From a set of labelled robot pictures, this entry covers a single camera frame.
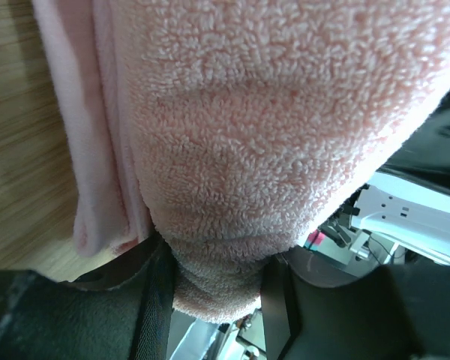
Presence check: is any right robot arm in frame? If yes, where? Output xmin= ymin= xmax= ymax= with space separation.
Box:
xmin=344 ymin=90 xmax=450 ymax=265

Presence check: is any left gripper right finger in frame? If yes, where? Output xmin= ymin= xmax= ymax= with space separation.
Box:
xmin=261 ymin=248 xmax=450 ymax=359

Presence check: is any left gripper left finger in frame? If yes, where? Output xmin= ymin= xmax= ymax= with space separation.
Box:
xmin=0 ymin=238 xmax=174 ymax=359

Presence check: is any plain pink towel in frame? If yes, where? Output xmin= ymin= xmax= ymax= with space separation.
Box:
xmin=34 ymin=1 xmax=450 ymax=323

